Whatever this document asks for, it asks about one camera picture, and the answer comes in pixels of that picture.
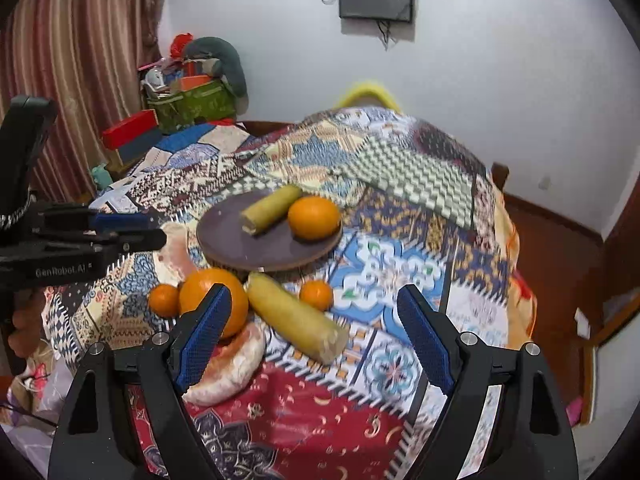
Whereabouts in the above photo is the yellow-green sugarcane piece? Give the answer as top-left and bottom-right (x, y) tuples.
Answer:
(240, 185), (303, 237)
(246, 272), (351, 366)

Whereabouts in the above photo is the yellow chair back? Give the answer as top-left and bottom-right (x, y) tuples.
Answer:
(334, 79), (402, 111)

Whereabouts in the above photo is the green storage box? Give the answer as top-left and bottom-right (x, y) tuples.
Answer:
(146, 82), (237, 132)

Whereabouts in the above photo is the striped curtain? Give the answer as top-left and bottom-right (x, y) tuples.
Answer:
(0, 0), (173, 203)

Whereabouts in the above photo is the large orange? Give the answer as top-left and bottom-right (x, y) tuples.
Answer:
(287, 196), (342, 241)
(179, 267), (250, 339)

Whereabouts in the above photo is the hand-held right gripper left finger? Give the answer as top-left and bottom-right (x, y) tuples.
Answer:
(50, 284), (234, 480)

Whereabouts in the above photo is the small tangerine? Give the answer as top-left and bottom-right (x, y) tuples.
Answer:
(299, 280), (334, 312)
(148, 284), (181, 319)

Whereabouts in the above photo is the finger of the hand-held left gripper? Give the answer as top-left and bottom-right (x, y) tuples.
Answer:
(34, 229), (169, 257)
(37, 204), (154, 234)

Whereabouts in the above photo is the patchwork patterned tablecloth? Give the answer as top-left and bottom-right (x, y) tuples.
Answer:
(42, 107), (538, 480)

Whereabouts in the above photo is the peeled pomelo segment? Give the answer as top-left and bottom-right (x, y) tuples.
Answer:
(182, 322), (267, 407)
(162, 222), (203, 283)

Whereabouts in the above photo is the blue flat box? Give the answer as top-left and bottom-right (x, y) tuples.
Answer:
(119, 130), (164, 167)

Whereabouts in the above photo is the white plastic bag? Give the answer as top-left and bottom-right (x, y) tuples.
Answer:
(0, 360), (68, 466)

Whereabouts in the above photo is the dark brown round plate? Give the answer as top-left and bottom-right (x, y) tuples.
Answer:
(196, 189), (344, 273)

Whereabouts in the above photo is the person's left forearm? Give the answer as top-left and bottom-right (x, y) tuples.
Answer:
(9, 305), (47, 361)

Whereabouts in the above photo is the red flat box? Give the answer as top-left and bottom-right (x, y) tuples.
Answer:
(102, 110), (162, 149)

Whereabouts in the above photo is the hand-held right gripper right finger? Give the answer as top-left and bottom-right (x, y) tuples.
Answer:
(397, 284), (579, 480)

